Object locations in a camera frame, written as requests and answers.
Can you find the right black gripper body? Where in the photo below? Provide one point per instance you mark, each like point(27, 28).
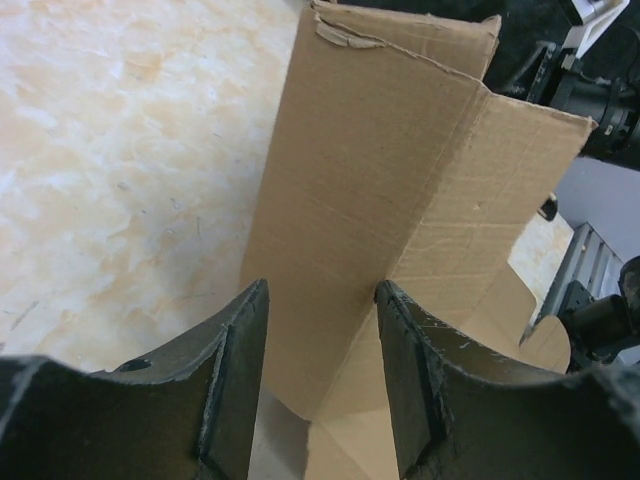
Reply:
point(613, 104)

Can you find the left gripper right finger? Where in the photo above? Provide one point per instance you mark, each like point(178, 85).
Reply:
point(461, 410)

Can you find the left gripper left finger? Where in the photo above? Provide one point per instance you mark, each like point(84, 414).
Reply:
point(185, 410)

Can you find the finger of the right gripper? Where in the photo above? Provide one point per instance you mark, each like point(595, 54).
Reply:
point(531, 78)

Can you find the cardboard box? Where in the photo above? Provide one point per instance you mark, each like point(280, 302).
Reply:
point(390, 159)

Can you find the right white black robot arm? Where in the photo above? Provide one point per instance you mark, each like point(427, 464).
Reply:
point(599, 329)

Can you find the black floral plush pillow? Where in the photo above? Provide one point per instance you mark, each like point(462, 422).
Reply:
point(524, 23)

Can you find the aluminium frame rail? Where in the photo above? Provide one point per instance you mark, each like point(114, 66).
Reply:
point(589, 260)

